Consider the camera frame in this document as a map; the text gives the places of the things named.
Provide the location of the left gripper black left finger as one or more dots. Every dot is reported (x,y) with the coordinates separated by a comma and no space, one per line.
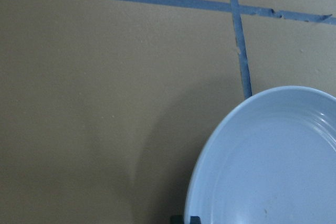
(176,219)

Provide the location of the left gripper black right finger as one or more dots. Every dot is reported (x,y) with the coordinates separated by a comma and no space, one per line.
(195,220)

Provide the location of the blue round plate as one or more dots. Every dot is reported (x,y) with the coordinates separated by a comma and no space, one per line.
(271,160)

